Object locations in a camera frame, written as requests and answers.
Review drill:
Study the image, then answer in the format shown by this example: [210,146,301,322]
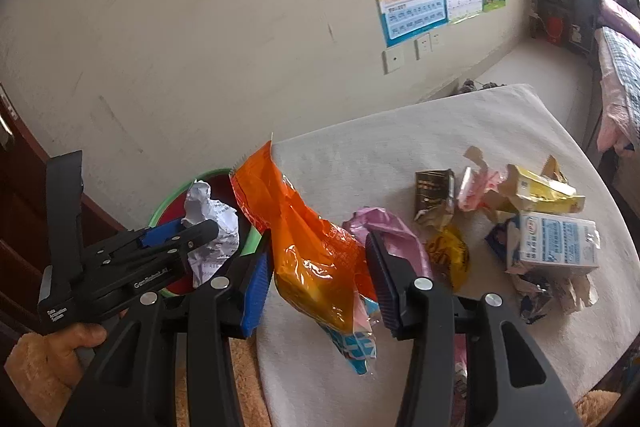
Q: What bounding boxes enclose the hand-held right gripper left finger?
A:
[56,234,275,427]

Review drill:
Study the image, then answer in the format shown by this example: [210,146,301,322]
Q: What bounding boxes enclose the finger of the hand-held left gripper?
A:
[82,216,187,259]
[140,218,222,269]

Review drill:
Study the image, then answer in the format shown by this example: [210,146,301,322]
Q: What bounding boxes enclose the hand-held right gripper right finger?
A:
[364,229,583,427]

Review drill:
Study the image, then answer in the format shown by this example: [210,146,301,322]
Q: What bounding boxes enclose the green and red waste bin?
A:
[147,168,266,299]

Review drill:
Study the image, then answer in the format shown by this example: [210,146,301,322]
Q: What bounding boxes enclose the white paper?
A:
[182,179,242,288]

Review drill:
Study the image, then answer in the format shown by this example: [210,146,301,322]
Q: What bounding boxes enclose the pink snack packet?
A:
[342,206,434,280]

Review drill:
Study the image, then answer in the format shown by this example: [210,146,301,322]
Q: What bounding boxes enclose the orange snack packet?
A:
[229,141,379,334]

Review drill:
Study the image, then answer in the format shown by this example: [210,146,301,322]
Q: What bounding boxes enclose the person's left hand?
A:
[64,323,109,360]

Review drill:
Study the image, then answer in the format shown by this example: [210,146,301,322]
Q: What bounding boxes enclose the brown wooden door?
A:
[0,82,132,358]

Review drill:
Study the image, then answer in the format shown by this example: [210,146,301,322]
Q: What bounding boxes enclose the yellow round wrapper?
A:
[425,224,471,293]

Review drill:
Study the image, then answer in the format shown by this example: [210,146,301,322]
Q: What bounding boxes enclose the blue checked white wrapper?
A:
[320,294,381,376]

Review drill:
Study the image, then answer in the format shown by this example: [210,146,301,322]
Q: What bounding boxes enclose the brown foil wrapper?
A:
[414,168,457,228]

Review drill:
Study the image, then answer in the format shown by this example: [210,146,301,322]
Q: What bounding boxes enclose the pink and white wrapper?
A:
[457,146,507,212]

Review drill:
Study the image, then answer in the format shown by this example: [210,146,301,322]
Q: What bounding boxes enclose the white tablecloth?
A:
[257,83,633,427]

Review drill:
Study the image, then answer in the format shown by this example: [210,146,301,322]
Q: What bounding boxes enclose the white and blue carton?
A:
[484,211,601,278]

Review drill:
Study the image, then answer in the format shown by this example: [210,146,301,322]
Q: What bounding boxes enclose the yellow cardboard box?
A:
[492,155,587,216]

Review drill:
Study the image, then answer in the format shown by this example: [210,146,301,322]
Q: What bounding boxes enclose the beige crumpled paper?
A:
[550,269,599,314]

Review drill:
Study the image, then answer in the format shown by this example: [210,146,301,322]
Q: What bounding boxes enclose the pink cloth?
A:
[596,42,637,152]

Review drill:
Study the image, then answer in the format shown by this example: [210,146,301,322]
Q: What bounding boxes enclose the red container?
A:
[545,17,566,44]

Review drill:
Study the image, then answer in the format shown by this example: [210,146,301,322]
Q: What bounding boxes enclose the purple pillow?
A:
[599,0,640,45]

